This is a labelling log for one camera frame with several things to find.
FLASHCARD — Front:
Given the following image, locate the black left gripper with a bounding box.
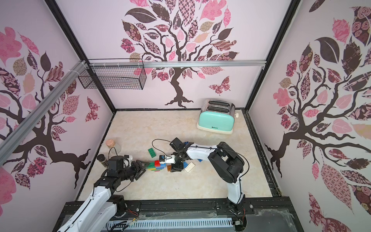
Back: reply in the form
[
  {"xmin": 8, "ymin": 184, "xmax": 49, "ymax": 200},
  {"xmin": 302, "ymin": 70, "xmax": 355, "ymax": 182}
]
[{"xmin": 120, "ymin": 159, "xmax": 151, "ymax": 182}]

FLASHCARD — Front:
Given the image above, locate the dark green brick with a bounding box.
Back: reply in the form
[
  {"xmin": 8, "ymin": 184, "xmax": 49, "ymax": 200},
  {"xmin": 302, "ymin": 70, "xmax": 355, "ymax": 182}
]
[
  {"xmin": 148, "ymin": 148, "xmax": 156, "ymax": 158},
  {"xmin": 146, "ymin": 162, "xmax": 156, "ymax": 170}
]

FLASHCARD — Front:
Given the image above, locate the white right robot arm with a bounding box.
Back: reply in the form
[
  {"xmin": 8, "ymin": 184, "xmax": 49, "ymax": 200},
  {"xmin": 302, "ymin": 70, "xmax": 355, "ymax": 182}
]
[{"xmin": 170, "ymin": 138, "xmax": 245, "ymax": 205}]

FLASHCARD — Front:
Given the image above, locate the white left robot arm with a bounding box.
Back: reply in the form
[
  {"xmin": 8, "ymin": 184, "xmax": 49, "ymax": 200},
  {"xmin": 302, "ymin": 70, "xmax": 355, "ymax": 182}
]
[{"xmin": 58, "ymin": 156, "xmax": 150, "ymax": 232}]

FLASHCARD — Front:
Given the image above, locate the white lego plate brick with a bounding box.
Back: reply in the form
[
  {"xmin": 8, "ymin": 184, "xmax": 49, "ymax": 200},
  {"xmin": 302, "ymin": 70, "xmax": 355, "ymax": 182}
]
[{"xmin": 184, "ymin": 162, "xmax": 195, "ymax": 173}]

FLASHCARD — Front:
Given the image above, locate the cork stoppered glass bottle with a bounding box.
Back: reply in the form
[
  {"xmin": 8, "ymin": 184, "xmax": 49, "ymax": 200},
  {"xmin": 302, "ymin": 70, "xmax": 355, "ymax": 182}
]
[{"xmin": 105, "ymin": 139, "xmax": 121, "ymax": 155}]

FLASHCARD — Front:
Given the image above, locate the small dark labelled bottle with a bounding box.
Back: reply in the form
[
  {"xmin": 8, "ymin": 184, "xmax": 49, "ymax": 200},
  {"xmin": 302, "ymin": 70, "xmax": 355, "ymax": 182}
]
[{"xmin": 97, "ymin": 154, "xmax": 108, "ymax": 168}]

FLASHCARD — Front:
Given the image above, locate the mint green toaster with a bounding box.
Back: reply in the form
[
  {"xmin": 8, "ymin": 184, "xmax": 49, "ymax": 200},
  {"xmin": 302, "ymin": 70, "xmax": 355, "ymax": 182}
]
[{"xmin": 196, "ymin": 99, "xmax": 236, "ymax": 134}]

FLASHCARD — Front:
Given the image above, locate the white vented base strip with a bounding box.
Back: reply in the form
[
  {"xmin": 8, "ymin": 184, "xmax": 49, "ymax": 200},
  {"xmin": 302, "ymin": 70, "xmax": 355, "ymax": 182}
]
[{"xmin": 102, "ymin": 218, "xmax": 234, "ymax": 232}]

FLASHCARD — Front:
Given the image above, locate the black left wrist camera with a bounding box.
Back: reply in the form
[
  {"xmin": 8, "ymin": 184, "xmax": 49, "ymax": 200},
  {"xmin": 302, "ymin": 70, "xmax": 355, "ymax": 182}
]
[{"xmin": 107, "ymin": 155, "xmax": 132, "ymax": 177}]

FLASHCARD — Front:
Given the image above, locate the black enclosure frame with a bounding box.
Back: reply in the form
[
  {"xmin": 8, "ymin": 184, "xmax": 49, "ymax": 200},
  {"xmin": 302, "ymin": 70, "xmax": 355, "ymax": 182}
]
[{"xmin": 43, "ymin": 0, "xmax": 302, "ymax": 232}]

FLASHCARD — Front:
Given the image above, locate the black wire basket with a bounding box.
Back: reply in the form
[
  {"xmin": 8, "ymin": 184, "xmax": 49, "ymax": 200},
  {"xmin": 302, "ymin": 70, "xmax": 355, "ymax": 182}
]
[{"xmin": 78, "ymin": 58, "xmax": 147, "ymax": 90}]

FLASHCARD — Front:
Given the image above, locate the aluminium rail back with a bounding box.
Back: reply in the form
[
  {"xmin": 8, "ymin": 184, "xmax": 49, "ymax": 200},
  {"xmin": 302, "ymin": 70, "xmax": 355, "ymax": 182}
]
[{"xmin": 89, "ymin": 60, "xmax": 267, "ymax": 68}]

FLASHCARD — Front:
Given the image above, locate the aluminium rail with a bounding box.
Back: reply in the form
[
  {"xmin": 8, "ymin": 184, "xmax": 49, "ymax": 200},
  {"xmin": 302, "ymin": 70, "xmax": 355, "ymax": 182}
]
[
  {"xmin": 1, "ymin": 61, "xmax": 87, "ymax": 165},
  {"xmin": 89, "ymin": 60, "xmax": 267, "ymax": 68}
]

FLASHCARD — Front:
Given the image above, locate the aluminium rail left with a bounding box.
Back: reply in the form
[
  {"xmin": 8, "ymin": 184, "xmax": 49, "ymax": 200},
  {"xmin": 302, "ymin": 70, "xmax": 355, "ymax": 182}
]
[{"xmin": 1, "ymin": 61, "xmax": 87, "ymax": 165}]

